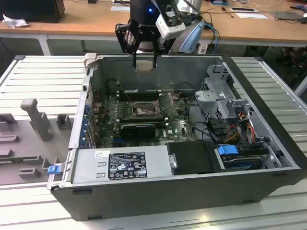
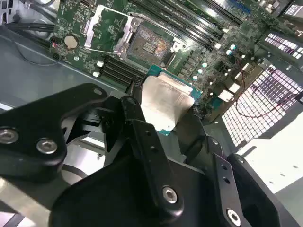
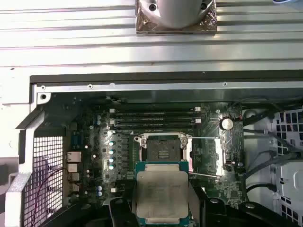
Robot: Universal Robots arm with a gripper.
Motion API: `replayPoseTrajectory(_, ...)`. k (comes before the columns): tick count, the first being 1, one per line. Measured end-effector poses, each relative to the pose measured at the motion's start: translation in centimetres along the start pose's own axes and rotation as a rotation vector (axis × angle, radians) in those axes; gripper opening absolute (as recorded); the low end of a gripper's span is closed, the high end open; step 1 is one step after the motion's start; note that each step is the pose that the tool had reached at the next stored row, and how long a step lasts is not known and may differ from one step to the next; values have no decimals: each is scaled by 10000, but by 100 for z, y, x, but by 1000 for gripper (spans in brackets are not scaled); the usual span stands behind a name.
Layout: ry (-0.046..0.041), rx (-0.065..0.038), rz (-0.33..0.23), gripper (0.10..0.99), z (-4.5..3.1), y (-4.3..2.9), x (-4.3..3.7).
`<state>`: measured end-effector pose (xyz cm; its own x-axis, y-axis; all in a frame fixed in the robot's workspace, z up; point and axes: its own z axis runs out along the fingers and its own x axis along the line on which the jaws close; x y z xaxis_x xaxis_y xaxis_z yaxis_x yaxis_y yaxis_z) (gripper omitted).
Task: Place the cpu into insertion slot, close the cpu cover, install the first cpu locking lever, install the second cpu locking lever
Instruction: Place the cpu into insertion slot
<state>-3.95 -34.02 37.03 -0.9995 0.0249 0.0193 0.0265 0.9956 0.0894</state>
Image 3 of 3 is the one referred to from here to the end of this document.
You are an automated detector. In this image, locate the metal wire locking lever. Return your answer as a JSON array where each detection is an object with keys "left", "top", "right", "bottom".
[{"left": 188, "top": 172, "right": 223, "bottom": 178}]

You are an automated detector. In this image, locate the black cable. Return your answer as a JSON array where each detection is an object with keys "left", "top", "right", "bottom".
[{"left": 245, "top": 183, "right": 279, "bottom": 201}]

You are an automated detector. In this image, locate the metal CPU socket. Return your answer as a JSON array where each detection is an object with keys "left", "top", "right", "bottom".
[{"left": 134, "top": 132, "right": 191, "bottom": 177}]

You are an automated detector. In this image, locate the black grey PC case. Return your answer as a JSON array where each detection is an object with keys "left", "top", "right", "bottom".
[{"left": 0, "top": 68, "right": 303, "bottom": 227}]

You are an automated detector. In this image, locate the silver coin cell battery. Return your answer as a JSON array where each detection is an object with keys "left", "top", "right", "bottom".
[{"left": 220, "top": 117, "right": 234, "bottom": 130}]

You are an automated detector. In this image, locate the metal socket cover frame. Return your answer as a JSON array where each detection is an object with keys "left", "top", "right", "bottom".
[{"left": 187, "top": 136, "right": 225, "bottom": 173}]

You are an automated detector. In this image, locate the black RAM slot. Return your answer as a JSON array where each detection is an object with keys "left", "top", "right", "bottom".
[
  {"left": 110, "top": 117, "right": 201, "bottom": 123},
  {"left": 110, "top": 112, "right": 201, "bottom": 118},
  {"left": 110, "top": 106, "right": 201, "bottom": 112},
  {"left": 110, "top": 123, "right": 201, "bottom": 130}
]

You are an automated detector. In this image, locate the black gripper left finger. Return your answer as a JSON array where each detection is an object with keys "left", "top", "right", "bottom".
[{"left": 93, "top": 182, "right": 137, "bottom": 227}]

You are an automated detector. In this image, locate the metal rear port block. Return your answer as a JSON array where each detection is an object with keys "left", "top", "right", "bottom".
[{"left": 66, "top": 151, "right": 82, "bottom": 192}]

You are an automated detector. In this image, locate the green motherboard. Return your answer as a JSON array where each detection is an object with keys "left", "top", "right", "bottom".
[{"left": 51, "top": 93, "right": 246, "bottom": 215}]

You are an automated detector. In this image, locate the grey metal drive cage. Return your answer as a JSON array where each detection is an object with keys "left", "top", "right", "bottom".
[{"left": 269, "top": 108, "right": 303, "bottom": 227}]

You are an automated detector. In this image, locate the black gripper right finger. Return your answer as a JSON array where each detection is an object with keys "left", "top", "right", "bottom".
[{"left": 188, "top": 174, "right": 277, "bottom": 227}]

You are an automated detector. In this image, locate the silver green CPU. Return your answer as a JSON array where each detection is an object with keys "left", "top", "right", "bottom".
[{"left": 133, "top": 161, "right": 190, "bottom": 226}]

